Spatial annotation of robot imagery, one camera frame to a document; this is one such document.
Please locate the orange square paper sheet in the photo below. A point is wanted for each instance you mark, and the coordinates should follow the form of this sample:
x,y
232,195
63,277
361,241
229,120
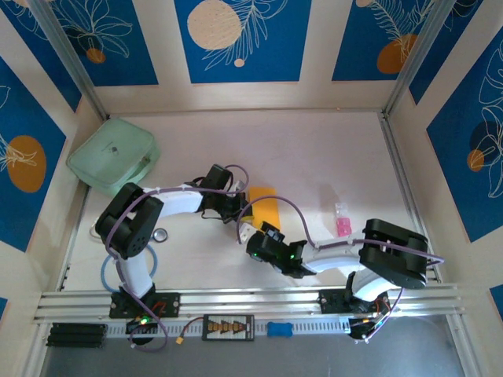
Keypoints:
x,y
271,218

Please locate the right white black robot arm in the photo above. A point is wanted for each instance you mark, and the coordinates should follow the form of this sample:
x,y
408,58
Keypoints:
x,y
393,255

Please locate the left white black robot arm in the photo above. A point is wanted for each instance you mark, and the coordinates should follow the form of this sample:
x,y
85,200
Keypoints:
x,y
133,220

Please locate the grey metal base sheet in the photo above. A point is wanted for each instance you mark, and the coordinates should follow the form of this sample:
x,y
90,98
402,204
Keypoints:
x,y
275,361

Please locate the pink clear plastic box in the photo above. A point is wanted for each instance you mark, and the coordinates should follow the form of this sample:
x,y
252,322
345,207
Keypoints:
x,y
344,227

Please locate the blue tube stethoscope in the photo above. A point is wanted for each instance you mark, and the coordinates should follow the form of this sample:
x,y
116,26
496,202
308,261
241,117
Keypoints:
x,y
161,235

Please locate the blue foam block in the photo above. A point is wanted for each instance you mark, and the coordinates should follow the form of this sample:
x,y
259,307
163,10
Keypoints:
x,y
280,329

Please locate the black power distribution board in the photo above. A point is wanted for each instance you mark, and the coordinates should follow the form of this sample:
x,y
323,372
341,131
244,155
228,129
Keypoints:
x,y
228,328

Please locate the mint green zip case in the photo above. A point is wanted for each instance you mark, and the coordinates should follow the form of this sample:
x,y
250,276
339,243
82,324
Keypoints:
x,y
112,155

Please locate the round black circuit board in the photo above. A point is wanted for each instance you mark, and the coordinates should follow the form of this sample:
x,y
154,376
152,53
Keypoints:
x,y
363,330

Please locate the blue poster beige circle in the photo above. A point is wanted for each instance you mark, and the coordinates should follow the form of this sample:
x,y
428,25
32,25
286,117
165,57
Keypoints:
x,y
251,59

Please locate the small black circuit board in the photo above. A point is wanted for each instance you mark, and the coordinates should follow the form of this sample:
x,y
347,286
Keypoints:
x,y
141,325

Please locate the blue poster white flower outline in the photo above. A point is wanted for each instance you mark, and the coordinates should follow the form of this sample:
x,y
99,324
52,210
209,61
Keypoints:
x,y
118,59

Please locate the black ribbed block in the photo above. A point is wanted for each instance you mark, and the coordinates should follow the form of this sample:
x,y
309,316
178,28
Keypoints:
x,y
76,335

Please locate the blue poster orange circle fern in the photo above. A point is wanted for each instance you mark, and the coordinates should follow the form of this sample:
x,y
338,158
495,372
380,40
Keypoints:
x,y
361,39

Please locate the blue poster dark circle leaves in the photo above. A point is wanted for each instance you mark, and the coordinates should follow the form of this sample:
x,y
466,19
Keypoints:
x,y
463,157

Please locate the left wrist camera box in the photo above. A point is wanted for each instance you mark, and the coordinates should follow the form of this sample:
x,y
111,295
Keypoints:
x,y
239,186

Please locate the long aluminium mounting rail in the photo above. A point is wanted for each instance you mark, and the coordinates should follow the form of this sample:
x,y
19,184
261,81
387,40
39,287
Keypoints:
x,y
255,298

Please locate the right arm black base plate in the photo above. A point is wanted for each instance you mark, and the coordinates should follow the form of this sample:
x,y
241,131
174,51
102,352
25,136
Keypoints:
x,y
330,300

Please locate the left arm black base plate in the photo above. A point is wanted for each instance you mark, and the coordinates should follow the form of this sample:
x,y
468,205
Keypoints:
x,y
169,304

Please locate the aluminium table side rail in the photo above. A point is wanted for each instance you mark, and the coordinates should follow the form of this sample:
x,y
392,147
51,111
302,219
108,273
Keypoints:
x,y
395,157

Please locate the aluminium frame post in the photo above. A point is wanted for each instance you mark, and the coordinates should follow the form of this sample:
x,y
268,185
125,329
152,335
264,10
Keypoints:
x,y
416,55
67,55

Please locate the blue floral wall poster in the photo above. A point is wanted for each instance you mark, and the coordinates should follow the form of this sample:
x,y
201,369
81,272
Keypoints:
x,y
35,59
448,51

